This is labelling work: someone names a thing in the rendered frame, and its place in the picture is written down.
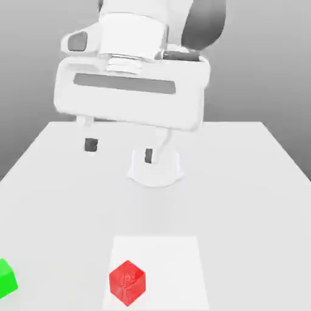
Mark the small green cube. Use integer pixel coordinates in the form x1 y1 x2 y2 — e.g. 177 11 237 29
0 258 19 299

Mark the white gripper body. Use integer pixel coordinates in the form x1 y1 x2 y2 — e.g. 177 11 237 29
52 56 211 132

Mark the small red cube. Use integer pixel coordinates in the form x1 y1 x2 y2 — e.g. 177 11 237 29
108 259 147 307

